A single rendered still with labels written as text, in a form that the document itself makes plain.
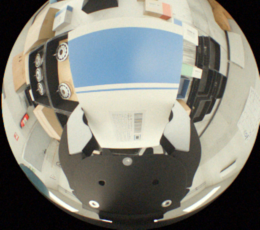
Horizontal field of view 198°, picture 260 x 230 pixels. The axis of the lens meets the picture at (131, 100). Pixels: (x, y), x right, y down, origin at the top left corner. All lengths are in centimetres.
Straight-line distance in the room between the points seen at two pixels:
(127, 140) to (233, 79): 296
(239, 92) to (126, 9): 289
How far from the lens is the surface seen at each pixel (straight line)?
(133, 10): 60
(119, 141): 16
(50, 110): 91
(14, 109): 317
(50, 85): 53
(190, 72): 53
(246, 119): 289
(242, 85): 288
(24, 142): 337
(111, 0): 53
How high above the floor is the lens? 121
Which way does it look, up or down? 58 degrees down
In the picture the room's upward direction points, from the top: 175 degrees clockwise
